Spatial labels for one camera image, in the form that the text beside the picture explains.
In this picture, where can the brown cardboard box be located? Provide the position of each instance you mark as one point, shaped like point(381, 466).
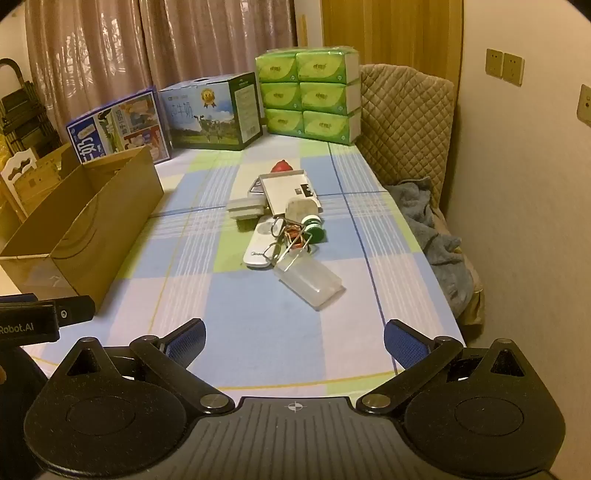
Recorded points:
point(92, 230)

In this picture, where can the white rectangular case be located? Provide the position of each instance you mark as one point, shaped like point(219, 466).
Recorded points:
point(244, 206)

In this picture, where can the wooden door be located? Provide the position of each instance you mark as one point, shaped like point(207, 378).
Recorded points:
point(392, 32)

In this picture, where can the wooden slat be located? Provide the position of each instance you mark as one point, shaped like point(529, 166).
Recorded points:
point(303, 27)

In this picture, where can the pink patterned curtains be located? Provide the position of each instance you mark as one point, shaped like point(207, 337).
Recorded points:
point(152, 46)

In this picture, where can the checked tablecloth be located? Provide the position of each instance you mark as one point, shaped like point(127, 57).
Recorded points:
point(277, 341)

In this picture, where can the beige quilted sofa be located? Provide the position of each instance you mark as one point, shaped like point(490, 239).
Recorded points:
point(406, 124)

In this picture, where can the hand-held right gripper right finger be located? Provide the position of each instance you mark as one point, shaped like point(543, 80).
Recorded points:
point(405, 344)

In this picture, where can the stacked flat cardboard boxes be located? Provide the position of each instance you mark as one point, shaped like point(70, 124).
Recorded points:
point(46, 175)

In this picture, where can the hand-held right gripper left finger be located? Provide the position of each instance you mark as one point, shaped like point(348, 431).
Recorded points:
point(185, 342)

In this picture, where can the green tape roll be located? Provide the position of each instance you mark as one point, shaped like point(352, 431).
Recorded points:
point(315, 229)

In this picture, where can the beige wall socket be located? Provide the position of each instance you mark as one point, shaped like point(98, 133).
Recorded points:
point(494, 62)
point(513, 69)

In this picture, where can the white remote control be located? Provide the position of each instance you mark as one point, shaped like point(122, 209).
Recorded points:
point(258, 247)

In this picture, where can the stack of green tissue packets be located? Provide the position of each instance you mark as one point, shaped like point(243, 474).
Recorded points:
point(307, 94)

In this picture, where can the red toy figure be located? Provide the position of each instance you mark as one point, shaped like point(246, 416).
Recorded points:
point(281, 166)

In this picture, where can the orange toy car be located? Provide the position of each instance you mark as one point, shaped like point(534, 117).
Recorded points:
point(295, 236)

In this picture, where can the grey blanket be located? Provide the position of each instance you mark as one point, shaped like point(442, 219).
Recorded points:
point(429, 240)

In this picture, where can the blue milk carton case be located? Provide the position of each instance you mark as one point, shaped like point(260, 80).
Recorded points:
point(120, 124)

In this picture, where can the clear plastic container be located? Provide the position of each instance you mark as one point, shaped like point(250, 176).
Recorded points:
point(309, 281)

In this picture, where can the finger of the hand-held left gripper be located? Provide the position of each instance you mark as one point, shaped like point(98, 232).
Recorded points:
point(76, 311)
point(18, 298)

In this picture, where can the green cow print milk case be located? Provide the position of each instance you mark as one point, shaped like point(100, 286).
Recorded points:
point(203, 115)

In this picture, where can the white box lid tray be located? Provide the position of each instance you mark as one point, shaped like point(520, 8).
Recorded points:
point(286, 189)

